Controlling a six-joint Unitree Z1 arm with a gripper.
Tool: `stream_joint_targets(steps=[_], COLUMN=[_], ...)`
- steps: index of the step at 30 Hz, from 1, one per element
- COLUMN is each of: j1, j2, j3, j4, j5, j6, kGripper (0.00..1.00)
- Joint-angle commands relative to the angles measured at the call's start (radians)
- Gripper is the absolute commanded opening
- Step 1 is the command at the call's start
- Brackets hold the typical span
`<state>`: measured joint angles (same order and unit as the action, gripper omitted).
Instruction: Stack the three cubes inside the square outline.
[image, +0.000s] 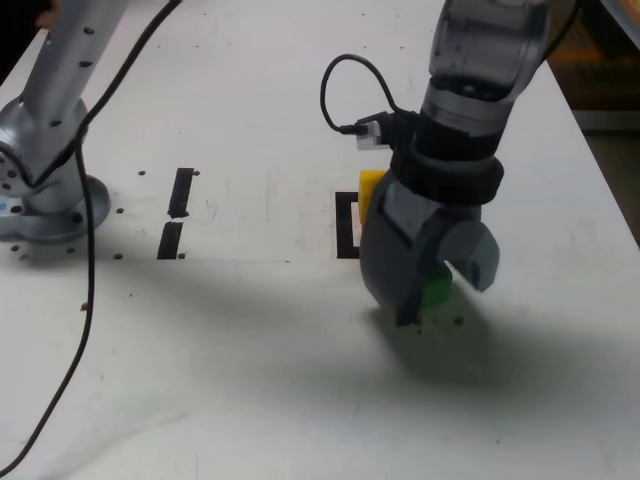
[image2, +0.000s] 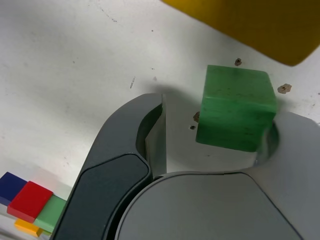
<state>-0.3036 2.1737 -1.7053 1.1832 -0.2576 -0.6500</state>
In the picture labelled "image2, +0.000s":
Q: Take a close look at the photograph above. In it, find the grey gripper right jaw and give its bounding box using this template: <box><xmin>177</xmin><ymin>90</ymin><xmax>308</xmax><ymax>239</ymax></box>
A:
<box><xmin>114</xmin><ymin>111</ymin><xmax>320</xmax><ymax>240</ymax></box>

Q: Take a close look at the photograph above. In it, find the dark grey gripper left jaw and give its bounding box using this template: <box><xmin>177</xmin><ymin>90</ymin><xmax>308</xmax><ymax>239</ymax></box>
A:
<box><xmin>51</xmin><ymin>92</ymin><xmax>168</xmax><ymax>240</ymax></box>

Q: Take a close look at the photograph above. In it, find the green cube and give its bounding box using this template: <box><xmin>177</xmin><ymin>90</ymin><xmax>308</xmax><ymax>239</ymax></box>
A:
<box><xmin>195</xmin><ymin>64</ymin><xmax>278</xmax><ymax>153</ymax></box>

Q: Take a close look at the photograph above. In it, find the yellow cube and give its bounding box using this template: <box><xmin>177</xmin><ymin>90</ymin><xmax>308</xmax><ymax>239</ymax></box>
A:
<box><xmin>161</xmin><ymin>0</ymin><xmax>320</xmax><ymax>67</ymax></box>

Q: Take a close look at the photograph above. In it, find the green flat block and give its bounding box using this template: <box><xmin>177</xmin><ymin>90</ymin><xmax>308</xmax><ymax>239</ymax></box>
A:
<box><xmin>33</xmin><ymin>194</ymin><xmax>68</xmax><ymax>234</ymax></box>

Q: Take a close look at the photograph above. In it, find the red flat block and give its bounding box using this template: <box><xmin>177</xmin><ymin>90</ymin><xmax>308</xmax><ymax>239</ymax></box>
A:
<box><xmin>6</xmin><ymin>180</ymin><xmax>54</xmax><ymax>224</ymax></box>

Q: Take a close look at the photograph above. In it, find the blue flat block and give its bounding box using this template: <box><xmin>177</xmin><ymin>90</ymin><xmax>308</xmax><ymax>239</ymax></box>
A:
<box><xmin>0</xmin><ymin>171</ymin><xmax>28</xmax><ymax>207</ymax></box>

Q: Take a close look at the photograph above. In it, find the yellow flat block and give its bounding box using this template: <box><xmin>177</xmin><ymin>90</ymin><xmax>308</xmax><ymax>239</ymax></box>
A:
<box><xmin>14</xmin><ymin>218</ymin><xmax>45</xmax><ymax>238</ymax></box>

